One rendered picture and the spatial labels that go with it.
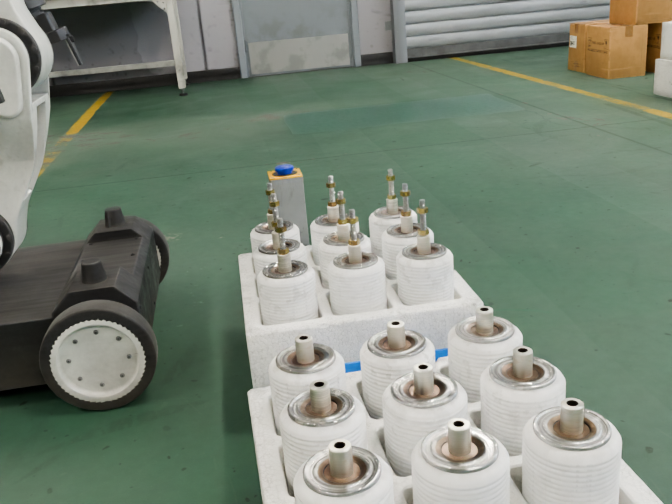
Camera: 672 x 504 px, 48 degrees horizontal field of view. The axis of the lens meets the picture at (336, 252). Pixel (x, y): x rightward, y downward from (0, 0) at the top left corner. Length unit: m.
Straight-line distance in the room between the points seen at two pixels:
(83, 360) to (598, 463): 0.92
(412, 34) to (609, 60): 2.10
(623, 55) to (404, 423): 4.21
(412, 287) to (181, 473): 0.47
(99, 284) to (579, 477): 0.93
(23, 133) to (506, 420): 1.01
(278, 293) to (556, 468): 0.58
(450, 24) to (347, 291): 5.42
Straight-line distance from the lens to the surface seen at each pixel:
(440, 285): 1.25
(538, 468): 0.79
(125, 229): 1.72
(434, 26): 6.50
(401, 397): 0.85
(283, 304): 1.21
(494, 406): 0.88
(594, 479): 0.79
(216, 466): 1.22
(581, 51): 5.22
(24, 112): 1.47
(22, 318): 1.46
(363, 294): 1.22
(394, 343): 0.95
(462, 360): 0.97
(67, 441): 1.38
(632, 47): 4.93
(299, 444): 0.82
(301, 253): 1.32
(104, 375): 1.41
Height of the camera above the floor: 0.69
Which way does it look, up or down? 20 degrees down
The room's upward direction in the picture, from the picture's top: 5 degrees counter-clockwise
